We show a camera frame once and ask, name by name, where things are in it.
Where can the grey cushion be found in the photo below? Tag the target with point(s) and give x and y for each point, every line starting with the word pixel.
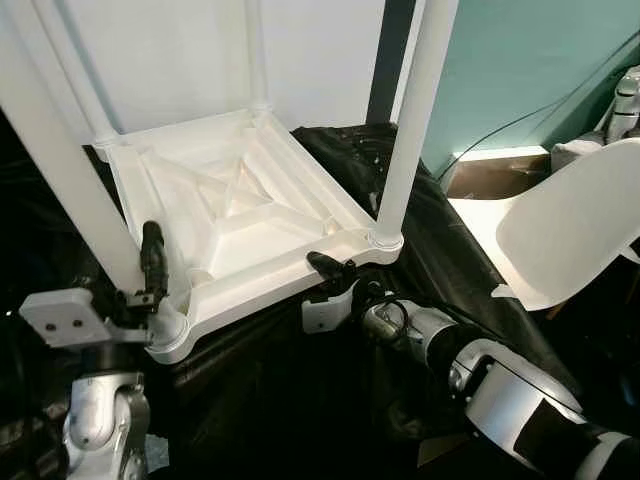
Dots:
pixel 580 155

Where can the white plastic chair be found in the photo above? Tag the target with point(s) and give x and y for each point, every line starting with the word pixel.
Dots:
pixel 570 220

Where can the white plastic table top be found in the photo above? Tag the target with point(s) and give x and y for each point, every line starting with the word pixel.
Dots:
pixel 250 200

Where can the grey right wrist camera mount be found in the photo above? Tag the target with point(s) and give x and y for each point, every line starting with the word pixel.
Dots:
pixel 325 313

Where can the silver grey standing robot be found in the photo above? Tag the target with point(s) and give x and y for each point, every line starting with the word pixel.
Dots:
pixel 625 100

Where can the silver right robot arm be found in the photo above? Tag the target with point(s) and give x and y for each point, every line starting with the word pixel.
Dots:
pixel 500 390

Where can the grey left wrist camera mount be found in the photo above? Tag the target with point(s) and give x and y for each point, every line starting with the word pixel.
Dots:
pixel 65 318

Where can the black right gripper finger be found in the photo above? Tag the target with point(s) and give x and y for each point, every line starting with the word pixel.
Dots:
pixel 330 268

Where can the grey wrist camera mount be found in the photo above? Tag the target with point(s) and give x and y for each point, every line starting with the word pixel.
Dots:
pixel 65 318
pixel 325 313

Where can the white plastic table leg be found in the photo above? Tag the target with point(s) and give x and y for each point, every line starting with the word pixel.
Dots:
pixel 75 70
pixel 415 120
pixel 70 180
pixel 256 50

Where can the black vertical wall post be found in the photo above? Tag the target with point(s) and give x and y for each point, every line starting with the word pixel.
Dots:
pixel 392 60

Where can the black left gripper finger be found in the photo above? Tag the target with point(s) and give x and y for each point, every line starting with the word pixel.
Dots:
pixel 153 260

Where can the white wall panel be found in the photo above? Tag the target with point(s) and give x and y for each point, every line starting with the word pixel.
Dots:
pixel 180 60

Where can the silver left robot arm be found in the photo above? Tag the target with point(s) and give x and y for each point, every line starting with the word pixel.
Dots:
pixel 105 410

